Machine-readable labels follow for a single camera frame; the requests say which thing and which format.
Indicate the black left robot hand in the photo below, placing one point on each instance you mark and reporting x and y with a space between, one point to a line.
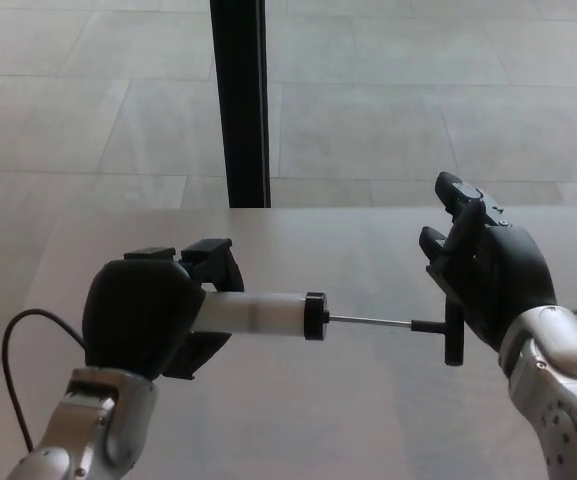
138 315

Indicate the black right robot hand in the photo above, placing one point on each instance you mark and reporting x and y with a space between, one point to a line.
513 275

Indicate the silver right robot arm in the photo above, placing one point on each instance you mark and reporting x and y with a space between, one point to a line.
563 390

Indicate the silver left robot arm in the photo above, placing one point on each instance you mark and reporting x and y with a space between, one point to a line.
93 425

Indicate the black vertical metal post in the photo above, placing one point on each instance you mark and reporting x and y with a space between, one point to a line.
240 100

